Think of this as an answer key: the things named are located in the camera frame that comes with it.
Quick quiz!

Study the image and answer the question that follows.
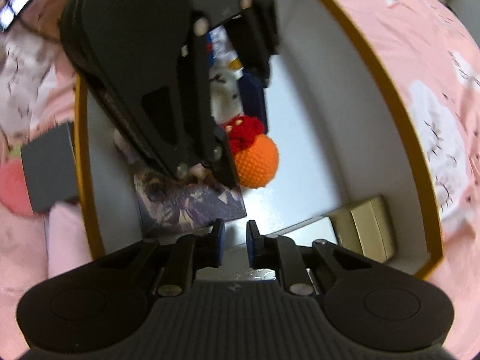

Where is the gold small box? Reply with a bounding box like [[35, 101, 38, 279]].
[[326, 195, 397, 263]]

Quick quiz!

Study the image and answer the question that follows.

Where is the pink fluffy peach plush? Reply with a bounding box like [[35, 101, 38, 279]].
[[1, 151, 35, 218]]

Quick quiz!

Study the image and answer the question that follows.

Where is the yellow cardboard box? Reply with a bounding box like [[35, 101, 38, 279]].
[[73, 0, 445, 281]]

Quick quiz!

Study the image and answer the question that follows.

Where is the pink card wallet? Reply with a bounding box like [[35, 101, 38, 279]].
[[46, 202, 93, 278]]

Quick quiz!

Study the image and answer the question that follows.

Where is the white blue plush toy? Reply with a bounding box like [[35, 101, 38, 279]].
[[208, 26, 269, 132]]

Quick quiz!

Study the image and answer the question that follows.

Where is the orange red crochet toy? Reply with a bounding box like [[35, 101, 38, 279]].
[[222, 115, 279, 189]]

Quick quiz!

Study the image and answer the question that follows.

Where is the pink patterned bed sheet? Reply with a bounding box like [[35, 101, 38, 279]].
[[1, 0, 479, 359]]

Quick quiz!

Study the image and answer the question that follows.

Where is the grey flat box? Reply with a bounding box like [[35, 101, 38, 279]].
[[20, 122, 78, 214]]

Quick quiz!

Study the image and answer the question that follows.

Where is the purple anime picture card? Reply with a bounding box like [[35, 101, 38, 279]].
[[133, 163, 247, 235]]

